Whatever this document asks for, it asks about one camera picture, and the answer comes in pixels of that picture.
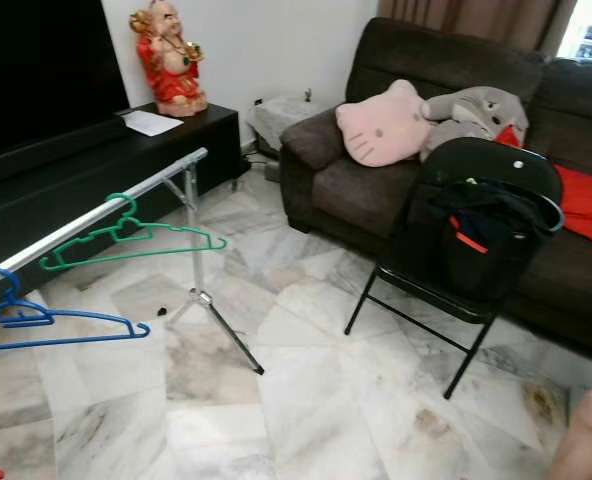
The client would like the black TV console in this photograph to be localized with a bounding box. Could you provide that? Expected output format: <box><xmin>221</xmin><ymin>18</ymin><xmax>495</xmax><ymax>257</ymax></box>
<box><xmin>0</xmin><ymin>100</ymin><xmax>244</xmax><ymax>296</ymax></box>

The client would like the brown curtain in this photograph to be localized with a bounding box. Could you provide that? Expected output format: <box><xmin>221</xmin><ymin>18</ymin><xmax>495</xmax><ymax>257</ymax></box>
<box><xmin>376</xmin><ymin>0</ymin><xmax>564</xmax><ymax>56</ymax></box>

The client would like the pink cat face pillow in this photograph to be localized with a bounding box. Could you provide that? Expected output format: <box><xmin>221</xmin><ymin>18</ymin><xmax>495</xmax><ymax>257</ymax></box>
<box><xmin>334</xmin><ymin>78</ymin><xmax>437</xmax><ymax>169</ymax></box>

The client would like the black folding chair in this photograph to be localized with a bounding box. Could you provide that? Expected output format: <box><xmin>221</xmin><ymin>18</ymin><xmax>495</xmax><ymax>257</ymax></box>
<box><xmin>344</xmin><ymin>137</ymin><xmax>567</xmax><ymax>401</ymax></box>

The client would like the blue plastic hanger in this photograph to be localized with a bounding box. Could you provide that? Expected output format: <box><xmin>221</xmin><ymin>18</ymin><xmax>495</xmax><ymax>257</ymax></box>
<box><xmin>0</xmin><ymin>265</ymin><xmax>152</xmax><ymax>353</ymax></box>

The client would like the navy garment red trim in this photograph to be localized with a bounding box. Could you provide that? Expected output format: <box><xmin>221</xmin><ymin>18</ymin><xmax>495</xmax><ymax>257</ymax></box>
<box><xmin>426</xmin><ymin>177</ymin><xmax>567</xmax><ymax>301</ymax></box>

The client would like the green plastic hanger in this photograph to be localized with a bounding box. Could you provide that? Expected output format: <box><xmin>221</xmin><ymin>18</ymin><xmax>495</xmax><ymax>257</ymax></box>
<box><xmin>39</xmin><ymin>192</ymin><xmax>229</xmax><ymax>273</ymax></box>

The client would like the grey plush toy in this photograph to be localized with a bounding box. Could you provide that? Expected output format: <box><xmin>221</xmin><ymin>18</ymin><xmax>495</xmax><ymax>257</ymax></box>
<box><xmin>419</xmin><ymin>85</ymin><xmax>529</xmax><ymax>161</ymax></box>

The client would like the black flat television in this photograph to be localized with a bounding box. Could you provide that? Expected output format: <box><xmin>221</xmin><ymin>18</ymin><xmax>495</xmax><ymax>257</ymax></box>
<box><xmin>0</xmin><ymin>0</ymin><xmax>134</xmax><ymax>161</ymax></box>

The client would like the black soundbar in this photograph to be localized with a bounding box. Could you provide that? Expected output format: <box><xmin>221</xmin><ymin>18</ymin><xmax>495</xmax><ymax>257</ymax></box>
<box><xmin>0</xmin><ymin>115</ymin><xmax>129</xmax><ymax>191</ymax></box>

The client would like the dark brown sofa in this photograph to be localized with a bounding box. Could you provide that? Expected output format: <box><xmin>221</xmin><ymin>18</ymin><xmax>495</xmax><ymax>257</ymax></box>
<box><xmin>279</xmin><ymin>17</ymin><xmax>592</xmax><ymax>363</ymax></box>

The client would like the bright window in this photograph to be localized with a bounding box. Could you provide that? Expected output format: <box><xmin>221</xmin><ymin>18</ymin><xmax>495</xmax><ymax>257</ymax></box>
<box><xmin>556</xmin><ymin>0</ymin><xmax>592</xmax><ymax>66</ymax></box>

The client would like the white paper sheet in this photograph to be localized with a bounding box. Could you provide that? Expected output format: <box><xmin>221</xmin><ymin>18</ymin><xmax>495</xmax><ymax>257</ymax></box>
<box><xmin>119</xmin><ymin>108</ymin><xmax>185</xmax><ymax>138</ymax></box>

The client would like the silver clothes rack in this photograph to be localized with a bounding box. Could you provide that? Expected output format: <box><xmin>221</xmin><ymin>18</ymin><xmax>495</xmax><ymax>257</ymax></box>
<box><xmin>0</xmin><ymin>147</ymin><xmax>267</xmax><ymax>377</ymax></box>

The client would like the side table white cloth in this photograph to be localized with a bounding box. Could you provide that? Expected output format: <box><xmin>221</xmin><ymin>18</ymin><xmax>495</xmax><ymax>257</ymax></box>
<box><xmin>246</xmin><ymin>92</ymin><xmax>339</xmax><ymax>156</ymax></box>

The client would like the red laughing Buddha figurine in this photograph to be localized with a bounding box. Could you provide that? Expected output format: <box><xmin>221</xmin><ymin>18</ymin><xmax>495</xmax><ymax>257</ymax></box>
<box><xmin>128</xmin><ymin>0</ymin><xmax>209</xmax><ymax>118</ymax></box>

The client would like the red cushion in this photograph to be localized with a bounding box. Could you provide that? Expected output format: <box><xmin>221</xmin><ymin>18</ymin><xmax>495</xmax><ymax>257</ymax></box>
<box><xmin>491</xmin><ymin>125</ymin><xmax>592</xmax><ymax>249</ymax></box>

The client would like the bare person leg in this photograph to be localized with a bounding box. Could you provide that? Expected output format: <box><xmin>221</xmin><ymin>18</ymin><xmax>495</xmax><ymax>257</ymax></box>
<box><xmin>546</xmin><ymin>388</ymin><xmax>592</xmax><ymax>480</ymax></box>

